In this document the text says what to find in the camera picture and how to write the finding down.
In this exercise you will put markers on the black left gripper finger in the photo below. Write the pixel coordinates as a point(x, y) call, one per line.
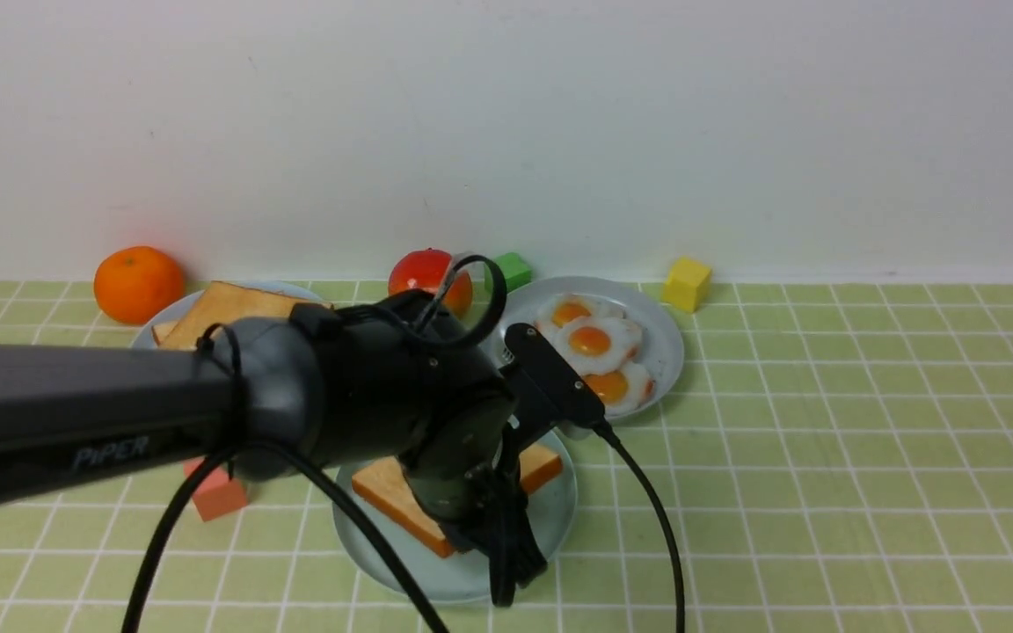
point(524, 560)
point(501, 528)

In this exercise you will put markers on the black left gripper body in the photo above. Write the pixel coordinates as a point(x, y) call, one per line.
point(466, 485)

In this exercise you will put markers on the toast slice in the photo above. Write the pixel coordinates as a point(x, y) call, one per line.
point(161, 330)
point(238, 303)
point(383, 486)

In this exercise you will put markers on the fried egg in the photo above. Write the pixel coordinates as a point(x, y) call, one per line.
point(557, 312)
point(623, 390)
point(596, 345)

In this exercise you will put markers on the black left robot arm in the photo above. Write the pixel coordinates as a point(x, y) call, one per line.
point(324, 387)

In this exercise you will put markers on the light teal empty plate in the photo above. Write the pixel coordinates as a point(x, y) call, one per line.
point(463, 577)

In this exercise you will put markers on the green cube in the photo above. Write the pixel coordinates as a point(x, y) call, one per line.
point(516, 272)

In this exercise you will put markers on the red apple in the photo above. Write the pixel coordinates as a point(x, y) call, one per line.
point(426, 269)

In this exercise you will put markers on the grey-blue egg plate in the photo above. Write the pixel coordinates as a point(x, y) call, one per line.
point(662, 353)

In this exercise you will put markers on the salmon red cube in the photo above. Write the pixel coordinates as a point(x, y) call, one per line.
point(219, 495)

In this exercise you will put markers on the yellow cube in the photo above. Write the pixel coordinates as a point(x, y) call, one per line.
point(687, 285)

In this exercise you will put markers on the grey-blue bread plate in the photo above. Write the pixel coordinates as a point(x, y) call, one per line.
point(174, 315)

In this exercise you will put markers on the orange fruit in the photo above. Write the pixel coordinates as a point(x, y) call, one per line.
point(132, 285)

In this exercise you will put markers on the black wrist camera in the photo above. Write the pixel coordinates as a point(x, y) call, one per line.
point(549, 392)

